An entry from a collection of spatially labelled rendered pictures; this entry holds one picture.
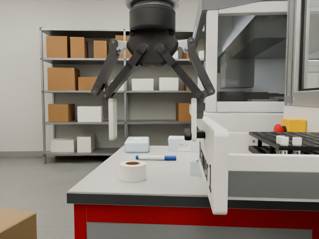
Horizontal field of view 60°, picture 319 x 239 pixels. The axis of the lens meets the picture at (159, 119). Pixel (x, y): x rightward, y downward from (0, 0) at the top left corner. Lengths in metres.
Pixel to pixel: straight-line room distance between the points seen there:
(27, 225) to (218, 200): 0.22
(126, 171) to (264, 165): 0.40
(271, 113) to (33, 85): 4.18
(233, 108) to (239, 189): 0.95
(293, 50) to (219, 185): 0.67
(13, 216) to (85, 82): 4.08
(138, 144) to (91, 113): 3.22
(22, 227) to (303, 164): 0.33
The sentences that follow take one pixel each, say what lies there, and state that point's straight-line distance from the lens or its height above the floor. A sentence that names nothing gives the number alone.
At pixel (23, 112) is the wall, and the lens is 5.06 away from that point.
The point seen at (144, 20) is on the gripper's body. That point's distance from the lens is 0.44.
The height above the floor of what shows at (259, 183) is 0.86.
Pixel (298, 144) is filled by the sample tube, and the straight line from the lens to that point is 0.44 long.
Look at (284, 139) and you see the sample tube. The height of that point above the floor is 0.91.
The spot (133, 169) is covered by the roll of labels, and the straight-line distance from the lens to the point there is 0.70.
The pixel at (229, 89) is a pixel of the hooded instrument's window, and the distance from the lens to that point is 1.33.
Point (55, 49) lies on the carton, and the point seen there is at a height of 1.69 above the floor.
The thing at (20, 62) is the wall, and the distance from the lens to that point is 5.10.
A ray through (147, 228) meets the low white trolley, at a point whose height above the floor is 0.67.
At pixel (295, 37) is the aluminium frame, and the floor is 1.15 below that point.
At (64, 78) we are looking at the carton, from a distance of 4.38.
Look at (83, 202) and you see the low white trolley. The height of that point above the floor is 0.74.
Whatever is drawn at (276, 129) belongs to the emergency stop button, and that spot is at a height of 0.88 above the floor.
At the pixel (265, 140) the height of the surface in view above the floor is 0.90.
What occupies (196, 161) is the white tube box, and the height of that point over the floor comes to 0.79.
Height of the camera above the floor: 0.97
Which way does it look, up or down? 4 degrees down
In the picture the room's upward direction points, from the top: straight up
